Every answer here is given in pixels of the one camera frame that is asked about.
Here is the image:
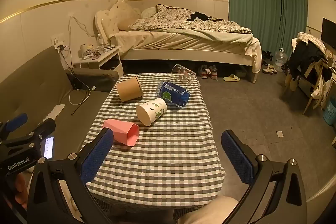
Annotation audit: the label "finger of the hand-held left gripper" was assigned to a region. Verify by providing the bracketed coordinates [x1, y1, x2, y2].
[0, 112, 28, 141]
[0, 118, 56, 155]

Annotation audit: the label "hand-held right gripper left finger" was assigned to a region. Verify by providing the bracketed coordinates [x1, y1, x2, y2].
[26, 127, 114, 224]

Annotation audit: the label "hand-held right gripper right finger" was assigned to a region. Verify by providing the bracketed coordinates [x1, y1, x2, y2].
[220, 130, 309, 224]

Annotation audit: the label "pink plastic cup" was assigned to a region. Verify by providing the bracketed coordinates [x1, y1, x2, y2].
[102, 119, 140, 147]

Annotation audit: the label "white cup with green print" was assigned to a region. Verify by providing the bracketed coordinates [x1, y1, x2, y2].
[136, 97, 168, 127]

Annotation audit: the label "brown paper cup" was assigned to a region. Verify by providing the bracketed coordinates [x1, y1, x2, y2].
[116, 76, 144, 102]

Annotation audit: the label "clear cup with blue label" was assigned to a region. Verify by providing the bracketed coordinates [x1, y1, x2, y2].
[156, 80, 191, 108]

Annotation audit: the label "clear glass cup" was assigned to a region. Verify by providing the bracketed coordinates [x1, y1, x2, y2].
[171, 64, 197, 84]

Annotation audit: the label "person's left hand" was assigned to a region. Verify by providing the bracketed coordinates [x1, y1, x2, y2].
[14, 172, 31, 206]

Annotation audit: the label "lit smartphone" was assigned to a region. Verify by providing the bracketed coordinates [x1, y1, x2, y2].
[43, 136, 55, 159]

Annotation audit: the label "white tissue paper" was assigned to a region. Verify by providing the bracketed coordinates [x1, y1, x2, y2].
[46, 104, 66, 120]

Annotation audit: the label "grey sofa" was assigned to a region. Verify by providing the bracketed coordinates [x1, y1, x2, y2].
[0, 46, 120, 161]

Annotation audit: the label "person's leg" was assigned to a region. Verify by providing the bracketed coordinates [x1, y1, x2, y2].
[177, 196, 239, 224]

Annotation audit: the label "grey checked tablecloth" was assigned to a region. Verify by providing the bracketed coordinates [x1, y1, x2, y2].
[80, 72, 226, 212]

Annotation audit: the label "grey sneaker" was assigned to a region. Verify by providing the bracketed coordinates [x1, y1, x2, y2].
[209, 65, 220, 80]
[197, 64, 211, 80]

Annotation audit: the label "white shoes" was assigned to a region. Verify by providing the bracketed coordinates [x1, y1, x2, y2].
[262, 64, 279, 75]

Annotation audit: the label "white nightstand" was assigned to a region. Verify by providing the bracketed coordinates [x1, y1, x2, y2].
[73, 45, 124, 78]

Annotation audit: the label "wooden chair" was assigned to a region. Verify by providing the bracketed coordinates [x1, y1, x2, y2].
[285, 56, 332, 116]

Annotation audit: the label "blue laundry basket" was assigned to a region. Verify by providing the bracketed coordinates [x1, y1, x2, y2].
[322, 97, 336, 126]

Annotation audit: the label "large water jug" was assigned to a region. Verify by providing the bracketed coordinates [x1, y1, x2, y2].
[273, 48, 288, 72]

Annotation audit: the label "pile of clothes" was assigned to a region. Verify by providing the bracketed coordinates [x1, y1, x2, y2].
[285, 32, 333, 83]

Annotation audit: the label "white bed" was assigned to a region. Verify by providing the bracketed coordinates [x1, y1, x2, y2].
[94, 0, 263, 84]

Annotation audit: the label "cream pillow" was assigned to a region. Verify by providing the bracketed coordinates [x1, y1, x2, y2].
[110, 0, 142, 31]

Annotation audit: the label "black clothing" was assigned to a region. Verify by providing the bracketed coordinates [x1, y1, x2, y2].
[187, 11, 219, 22]

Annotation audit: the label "patterned quilt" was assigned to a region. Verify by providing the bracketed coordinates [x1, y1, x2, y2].
[129, 4, 254, 36]

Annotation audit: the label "black television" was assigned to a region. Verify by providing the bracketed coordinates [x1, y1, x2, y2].
[322, 17, 336, 50]

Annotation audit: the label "narrow green curtain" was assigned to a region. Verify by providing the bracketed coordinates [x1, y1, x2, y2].
[280, 0, 308, 36]

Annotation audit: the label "white cable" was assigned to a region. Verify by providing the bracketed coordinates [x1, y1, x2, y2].
[69, 88, 91, 105]

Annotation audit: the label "white wall socket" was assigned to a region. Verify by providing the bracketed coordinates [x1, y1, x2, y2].
[51, 33, 66, 50]

